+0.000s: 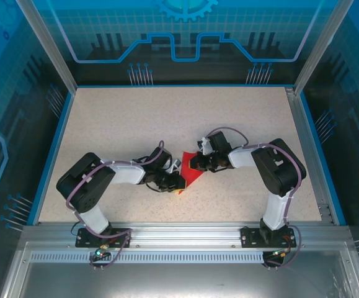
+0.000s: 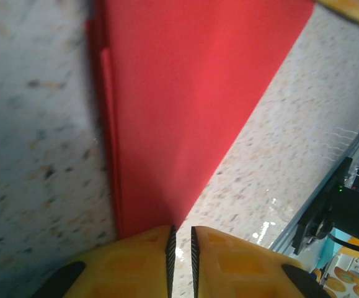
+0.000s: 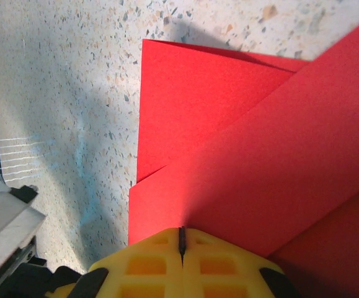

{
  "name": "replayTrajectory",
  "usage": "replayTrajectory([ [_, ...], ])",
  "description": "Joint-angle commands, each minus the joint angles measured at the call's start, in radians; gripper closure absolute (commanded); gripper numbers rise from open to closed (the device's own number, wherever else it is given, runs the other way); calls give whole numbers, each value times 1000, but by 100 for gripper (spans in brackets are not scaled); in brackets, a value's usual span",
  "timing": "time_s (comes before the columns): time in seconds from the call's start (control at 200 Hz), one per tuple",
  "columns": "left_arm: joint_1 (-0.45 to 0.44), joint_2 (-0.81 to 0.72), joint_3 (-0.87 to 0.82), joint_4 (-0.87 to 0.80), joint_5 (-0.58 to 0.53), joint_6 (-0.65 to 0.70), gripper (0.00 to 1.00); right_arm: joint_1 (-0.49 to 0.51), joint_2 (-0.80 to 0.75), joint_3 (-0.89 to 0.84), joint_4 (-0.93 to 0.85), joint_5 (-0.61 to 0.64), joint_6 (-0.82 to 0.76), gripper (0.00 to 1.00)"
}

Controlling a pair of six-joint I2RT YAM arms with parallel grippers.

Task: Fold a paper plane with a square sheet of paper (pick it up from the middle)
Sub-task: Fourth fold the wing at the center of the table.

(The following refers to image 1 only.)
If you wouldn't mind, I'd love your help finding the red cloth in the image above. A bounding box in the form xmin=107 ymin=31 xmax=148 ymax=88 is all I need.
xmin=177 ymin=150 xmax=208 ymax=196

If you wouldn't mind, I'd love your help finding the metal sheet tray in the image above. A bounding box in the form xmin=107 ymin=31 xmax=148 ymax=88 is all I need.
xmin=0 ymin=242 xmax=359 ymax=298

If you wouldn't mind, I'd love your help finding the blue table border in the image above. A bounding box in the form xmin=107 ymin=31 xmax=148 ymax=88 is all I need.
xmin=26 ymin=83 xmax=348 ymax=227

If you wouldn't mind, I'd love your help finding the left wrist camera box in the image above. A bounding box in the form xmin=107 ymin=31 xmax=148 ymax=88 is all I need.
xmin=166 ymin=157 xmax=182 ymax=174

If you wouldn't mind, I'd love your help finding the wide aluminium mounting rail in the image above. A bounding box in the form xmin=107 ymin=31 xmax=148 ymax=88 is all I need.
xmin=22 ymin=222 xmax=350 ymax=249

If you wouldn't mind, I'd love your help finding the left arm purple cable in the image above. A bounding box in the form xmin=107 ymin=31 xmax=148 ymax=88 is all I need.
xmin=66 ymin=140 xmax=166 ymax=271

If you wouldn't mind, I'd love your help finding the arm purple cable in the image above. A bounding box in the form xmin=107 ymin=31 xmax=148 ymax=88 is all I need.
xmin=66 ymin=140 xmax=166 ymax=271
xmin=205 ymin=126 xmax=306 ymax=271

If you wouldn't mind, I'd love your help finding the slotted grey cable duct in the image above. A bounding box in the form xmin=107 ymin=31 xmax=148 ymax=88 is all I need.
xmin=29 ymin=251 xmax=265 ymax=264

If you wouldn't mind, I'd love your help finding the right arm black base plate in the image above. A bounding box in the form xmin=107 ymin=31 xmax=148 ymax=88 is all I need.
xmin=240 ymin=226 xmax=298 ymax=248

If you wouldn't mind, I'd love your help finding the aluminium side rail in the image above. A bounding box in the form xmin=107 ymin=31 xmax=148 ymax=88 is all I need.
xmin=285 ymin=87 xmax=335 ymax=225

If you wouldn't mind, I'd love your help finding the left cable plug green light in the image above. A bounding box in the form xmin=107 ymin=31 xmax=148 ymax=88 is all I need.
xmin=94 ymin=244 xmax=110 ymax=259

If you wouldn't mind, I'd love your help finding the cable plug green light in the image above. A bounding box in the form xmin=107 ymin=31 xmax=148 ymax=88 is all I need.
xmin=271 ymin=248 xmax=292 ymax=260
xmin=94 ymin=244 xmax=110 ymax=259

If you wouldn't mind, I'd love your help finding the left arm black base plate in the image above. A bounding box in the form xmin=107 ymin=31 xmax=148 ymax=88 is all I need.
xmin=75 ymin=227 xmax=133 ymax=248

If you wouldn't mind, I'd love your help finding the right cable plug green light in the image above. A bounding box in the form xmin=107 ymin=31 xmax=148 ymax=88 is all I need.
xmin=271 ymin=248 xmax=292 ymax=260

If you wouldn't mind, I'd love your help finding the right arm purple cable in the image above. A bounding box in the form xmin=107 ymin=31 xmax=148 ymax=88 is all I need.
xmin=205 ymin=126 xmax=306 ymax=271

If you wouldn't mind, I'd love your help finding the right aluminium frame post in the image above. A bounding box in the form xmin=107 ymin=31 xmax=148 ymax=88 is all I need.
xmin=293 ymin=0 xmax=355 ymax=94

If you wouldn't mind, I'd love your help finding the aluminium frame post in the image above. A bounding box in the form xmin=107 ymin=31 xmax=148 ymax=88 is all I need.
xmin=293 ymin=0 xmax=355 ymax=94
xmin=15 ymin=0 xmax=78 ymax=93

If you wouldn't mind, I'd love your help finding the left aluminium frame post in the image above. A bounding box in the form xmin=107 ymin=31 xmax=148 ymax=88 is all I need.
xmin=15 ymin=0 xmax=78 ymax=93

